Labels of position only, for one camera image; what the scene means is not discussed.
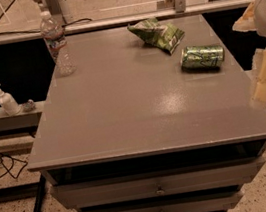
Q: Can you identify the green soda can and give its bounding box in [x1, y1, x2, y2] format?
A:
[180, 45, 225, 70]

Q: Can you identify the grey drawer cabinet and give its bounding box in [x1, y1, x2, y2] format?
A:
[6, 3, 266, 212]

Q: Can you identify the green chip bag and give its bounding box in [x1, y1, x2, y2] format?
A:
[127, 17, 185, 54]

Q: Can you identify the top cabinet drawer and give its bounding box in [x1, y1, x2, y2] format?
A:
[51, 157, 265, 209]

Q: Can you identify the small grey round object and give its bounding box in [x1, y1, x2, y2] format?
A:
[22, 99, 36, 113]

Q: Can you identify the clear plastic water bottle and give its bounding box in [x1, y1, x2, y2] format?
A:
[40, 11, 75, 76]

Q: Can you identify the middle cabinet drawer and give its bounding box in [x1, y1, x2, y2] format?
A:
[84, 191, 243, 212]

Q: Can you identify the white pump dispenser bottle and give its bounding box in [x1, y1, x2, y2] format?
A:
[0, 88, 21, 116]

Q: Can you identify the black metal floor bar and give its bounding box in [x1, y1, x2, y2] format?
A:
[33, 176, 46, 212]

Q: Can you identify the black cable on ledge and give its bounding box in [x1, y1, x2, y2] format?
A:
[0, 16, 94, 40]

